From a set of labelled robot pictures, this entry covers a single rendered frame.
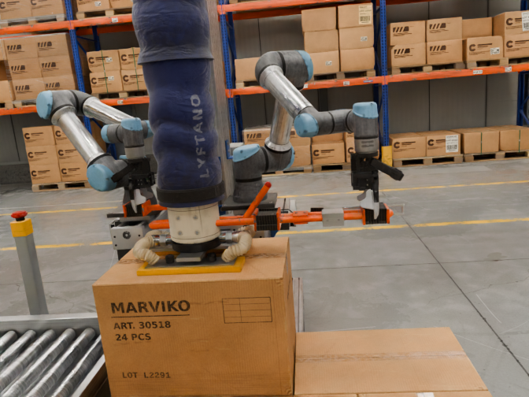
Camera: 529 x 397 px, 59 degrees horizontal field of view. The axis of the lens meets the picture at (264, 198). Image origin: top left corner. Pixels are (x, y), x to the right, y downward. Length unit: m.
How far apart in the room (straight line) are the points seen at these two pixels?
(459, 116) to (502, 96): 0.89
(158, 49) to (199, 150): 0.32
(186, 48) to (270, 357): 0.97
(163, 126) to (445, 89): 9.07
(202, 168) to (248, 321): 0.50
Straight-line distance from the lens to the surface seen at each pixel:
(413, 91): 10.14
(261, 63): 1.77
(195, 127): 1.48
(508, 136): 9.38
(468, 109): 10.44
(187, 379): 1.64
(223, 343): 1.55
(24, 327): 2.42
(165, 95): 1.48
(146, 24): 1.50
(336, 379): 1.69
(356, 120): 1.51
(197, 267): 1.53
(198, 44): 1.50
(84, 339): 2.19
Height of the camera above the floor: 1.48
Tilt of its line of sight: 12 degrees down
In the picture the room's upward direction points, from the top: 5 degrees counter-clockwise
